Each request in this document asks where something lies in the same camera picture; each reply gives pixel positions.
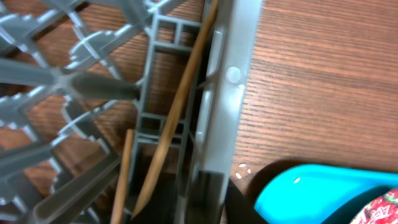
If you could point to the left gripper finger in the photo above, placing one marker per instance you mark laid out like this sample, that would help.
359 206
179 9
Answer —
238 208

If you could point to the teal serving tray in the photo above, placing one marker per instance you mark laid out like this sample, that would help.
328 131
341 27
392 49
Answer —
314 193

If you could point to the red snack wrapper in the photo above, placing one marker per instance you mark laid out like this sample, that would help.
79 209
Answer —
382 210

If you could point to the grey plastic dish rack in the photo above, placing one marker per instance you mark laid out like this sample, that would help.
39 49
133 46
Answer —
76 75

